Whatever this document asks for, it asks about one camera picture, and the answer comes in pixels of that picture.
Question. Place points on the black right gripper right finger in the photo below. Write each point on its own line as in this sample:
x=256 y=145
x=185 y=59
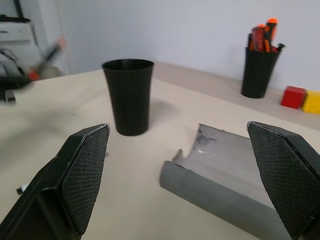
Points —
x=280 y=175

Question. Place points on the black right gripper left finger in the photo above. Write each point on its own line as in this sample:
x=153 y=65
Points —
x=82 y=185

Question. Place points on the empty black plastic cup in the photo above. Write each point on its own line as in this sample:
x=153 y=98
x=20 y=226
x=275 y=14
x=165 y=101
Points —
x=128 y=97

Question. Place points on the black cup holding screwdrivers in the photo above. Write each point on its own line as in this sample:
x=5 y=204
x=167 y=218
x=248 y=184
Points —
x=258 y=72

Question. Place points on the white marker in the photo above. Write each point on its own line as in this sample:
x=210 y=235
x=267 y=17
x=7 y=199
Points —
x=22 y=189

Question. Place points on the red cube block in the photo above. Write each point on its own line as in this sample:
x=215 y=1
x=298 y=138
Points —
x=293 y=97

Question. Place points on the yellow cube block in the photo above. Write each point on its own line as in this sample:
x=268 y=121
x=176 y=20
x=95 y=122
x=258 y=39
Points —
x=312 y=102

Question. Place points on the black device with silver end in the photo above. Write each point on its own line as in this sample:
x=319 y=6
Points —
x=11 y=87

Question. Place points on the orange-capped black screwdriver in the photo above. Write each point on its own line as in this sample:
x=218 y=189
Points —
x=271 y=30

